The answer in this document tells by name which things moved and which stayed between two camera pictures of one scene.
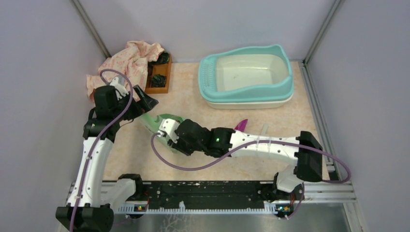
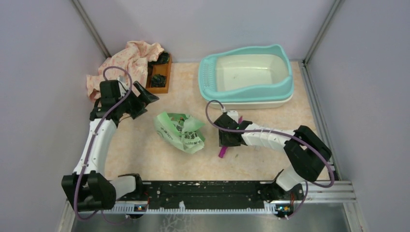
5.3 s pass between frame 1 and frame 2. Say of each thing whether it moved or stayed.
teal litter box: stayed
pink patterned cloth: stayed
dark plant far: stayed
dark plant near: stayed
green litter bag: moved
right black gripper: moved
